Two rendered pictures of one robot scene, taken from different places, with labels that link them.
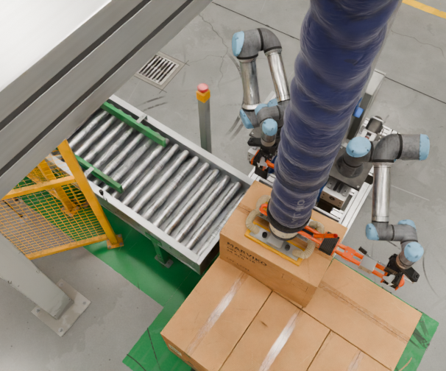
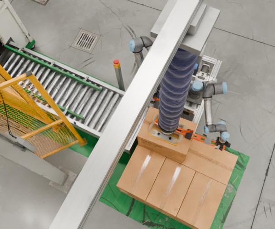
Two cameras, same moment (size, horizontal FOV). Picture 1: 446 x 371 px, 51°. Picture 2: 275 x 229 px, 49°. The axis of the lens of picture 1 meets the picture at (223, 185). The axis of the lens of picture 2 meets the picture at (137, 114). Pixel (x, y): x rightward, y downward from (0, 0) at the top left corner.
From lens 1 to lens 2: 0.94 m
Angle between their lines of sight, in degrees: 8
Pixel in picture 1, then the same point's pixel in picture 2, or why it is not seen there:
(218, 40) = (116, 17)
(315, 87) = (170, 88)
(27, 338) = (50, 197)
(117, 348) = not seen: hidden behind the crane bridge
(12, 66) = (106, 167)
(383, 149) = (206, 92)
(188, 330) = (129, 181)
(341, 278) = (198, 145)
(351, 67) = (183, 82)
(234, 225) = (143, 131)
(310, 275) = (182, 149)
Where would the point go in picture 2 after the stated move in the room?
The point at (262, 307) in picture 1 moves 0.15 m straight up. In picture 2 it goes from (162, 165) to (163, 163)
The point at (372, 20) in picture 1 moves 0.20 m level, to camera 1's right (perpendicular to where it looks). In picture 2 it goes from (187, 70) to (217, 65)
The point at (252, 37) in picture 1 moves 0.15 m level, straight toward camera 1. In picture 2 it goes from (138, 42) to (139, 55)
